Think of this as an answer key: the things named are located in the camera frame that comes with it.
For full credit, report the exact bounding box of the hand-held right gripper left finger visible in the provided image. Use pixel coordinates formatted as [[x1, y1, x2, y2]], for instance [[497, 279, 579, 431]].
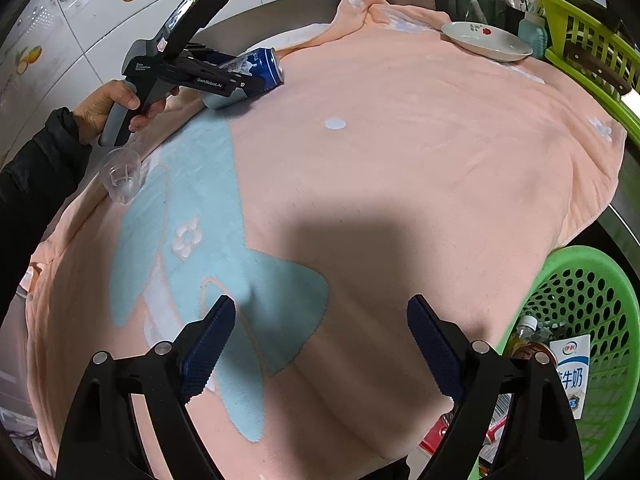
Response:
[[56, 296, 237, 480]]

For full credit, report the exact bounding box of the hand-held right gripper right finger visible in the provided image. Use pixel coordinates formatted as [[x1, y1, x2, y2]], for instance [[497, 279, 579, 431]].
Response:
[[406, 294, 585, 480]]

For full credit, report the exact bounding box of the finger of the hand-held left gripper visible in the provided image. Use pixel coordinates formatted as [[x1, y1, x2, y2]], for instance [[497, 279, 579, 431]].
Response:
[[231, 75, 268, 98], [182, 45, 235, 64]]

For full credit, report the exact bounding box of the blue silver drink can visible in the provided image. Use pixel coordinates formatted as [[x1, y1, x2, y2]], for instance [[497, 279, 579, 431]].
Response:
[[202, 46, 286, 111]]

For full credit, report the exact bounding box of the amber drink bottle white cap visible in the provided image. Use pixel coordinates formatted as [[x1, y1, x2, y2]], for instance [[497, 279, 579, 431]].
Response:
[[510, 314, 558, 361]]

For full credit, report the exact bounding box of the white blue milk carton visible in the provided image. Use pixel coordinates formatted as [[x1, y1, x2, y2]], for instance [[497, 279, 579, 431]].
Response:
[[549, 335, 591, 421]]

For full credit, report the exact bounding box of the round green plastic basket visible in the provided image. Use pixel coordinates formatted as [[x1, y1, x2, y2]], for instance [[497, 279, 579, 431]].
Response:
[[492, 245, 640, 480]]

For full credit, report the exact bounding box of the person's left forearm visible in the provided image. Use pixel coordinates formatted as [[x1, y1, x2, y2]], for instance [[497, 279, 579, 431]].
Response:
[[0, 106, 94, 313]]

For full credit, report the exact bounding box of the person's left hand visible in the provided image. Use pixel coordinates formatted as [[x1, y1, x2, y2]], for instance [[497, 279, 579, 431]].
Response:
[[72, 79, 181, 134]]

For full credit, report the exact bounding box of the white towel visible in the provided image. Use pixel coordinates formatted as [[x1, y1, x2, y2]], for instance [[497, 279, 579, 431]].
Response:
[[277, 22, 342, 54]]

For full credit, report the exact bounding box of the red white can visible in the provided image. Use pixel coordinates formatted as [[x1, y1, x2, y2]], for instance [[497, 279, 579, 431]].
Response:
[[421, 407, 505, 461]]

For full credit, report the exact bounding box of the clear plastic cup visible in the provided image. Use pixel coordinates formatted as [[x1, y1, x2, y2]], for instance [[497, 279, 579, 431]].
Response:
[[98, 147, 146, 205]]

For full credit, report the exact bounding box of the peach towel with blue print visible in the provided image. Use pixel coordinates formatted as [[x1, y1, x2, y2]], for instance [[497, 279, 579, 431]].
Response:
[[22, 0, 628, 480]]

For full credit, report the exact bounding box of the white plate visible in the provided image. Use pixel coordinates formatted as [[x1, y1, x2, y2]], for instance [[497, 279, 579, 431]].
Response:
[[440, 21, 534, 63]]

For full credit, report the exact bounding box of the teal plastic bottle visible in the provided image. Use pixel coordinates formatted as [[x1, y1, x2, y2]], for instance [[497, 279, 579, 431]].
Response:
[[517, 12, 549, 59]]

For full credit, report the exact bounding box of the green plastic dish rack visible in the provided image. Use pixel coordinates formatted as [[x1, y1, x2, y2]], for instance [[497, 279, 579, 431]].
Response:
[[531, 0, 640, 137]]

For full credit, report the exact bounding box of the knife with brown handle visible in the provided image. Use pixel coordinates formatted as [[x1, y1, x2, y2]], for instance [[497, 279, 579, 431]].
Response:
[[562, 40, 634, 97]]

